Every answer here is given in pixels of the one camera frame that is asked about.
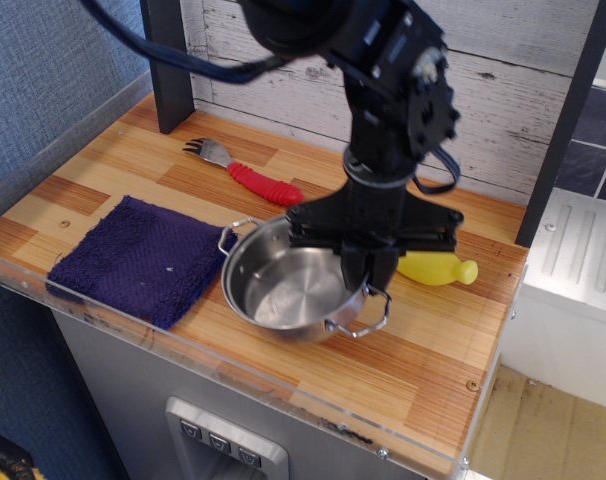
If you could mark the grey toy kitchen cabinet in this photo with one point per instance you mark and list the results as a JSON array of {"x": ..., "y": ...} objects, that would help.
[{"x": 318, "y": 369}]

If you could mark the white plastic drainboard unit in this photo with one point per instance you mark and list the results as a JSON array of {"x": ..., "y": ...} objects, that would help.
[{"x": 557, "y": 330}]

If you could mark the dark left shelf post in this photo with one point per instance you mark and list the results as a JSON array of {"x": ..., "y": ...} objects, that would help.
[{"x": 163, "y": 24}]

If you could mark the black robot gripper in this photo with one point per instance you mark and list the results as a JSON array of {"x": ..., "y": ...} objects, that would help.
[{"x": 358, "y": 219}]

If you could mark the black yellow object corner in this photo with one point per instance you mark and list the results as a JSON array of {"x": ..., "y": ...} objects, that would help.
[{"x": 17, "y": 468}]

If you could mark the dark shelf post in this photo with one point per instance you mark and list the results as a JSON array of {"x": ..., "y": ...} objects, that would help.
[
  {"x": 163, "y": 24},
  {"x": 585, "y": 72}
]

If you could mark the purple towel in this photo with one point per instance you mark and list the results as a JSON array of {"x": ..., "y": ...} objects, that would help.
[{"x": 147, "y": 261}]

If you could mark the red handled metal fork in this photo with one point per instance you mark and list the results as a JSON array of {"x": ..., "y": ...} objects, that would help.
[{"x": 274, "y": 191}]

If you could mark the stainless steel pan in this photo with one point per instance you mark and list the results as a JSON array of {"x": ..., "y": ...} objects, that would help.
[{"x": 294, "y": 294}]

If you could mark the dark right shelf post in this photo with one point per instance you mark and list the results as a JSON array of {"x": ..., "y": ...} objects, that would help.
[{"x": 585, "y": 72}]

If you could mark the yellow plastic banana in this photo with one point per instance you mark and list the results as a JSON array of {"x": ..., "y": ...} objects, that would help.
[{"x": 437, "y": 268}]

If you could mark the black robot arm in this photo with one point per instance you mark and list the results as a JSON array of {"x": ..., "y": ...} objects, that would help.
[{"x": 392, "y": 57}]

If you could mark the clear acrylic edge guard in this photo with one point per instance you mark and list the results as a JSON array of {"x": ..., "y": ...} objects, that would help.
[{"x": 131, "y": 368}]

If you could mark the silver dispenser button panel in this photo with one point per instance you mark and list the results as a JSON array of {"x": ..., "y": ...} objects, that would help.
[{"x": 211, "y": 447}]

